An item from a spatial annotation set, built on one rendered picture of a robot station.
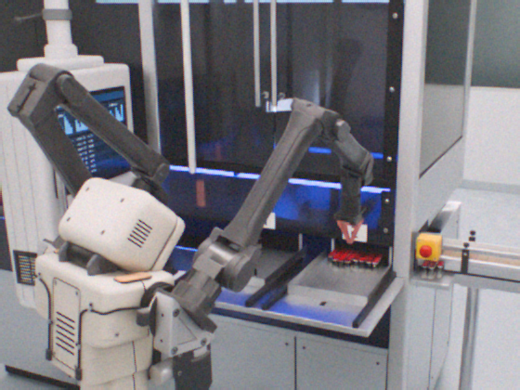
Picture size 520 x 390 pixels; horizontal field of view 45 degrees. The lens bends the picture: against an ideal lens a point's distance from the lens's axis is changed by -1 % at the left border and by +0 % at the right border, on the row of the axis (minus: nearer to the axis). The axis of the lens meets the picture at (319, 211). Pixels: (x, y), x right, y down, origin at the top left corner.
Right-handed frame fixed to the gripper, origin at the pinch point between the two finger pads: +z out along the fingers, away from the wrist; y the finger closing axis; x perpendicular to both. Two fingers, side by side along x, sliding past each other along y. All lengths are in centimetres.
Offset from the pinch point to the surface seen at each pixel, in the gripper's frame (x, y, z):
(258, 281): 31.0, 0.6, 18.6
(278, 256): 37, 27, 21
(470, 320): -31, 41, 40
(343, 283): 7.3, 14.2, 21.1
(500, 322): -29, 185, 113
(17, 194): 98, -28, -11
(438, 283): -21.3, 27.3, 21.8
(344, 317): -1.1, -7.7, 20.9
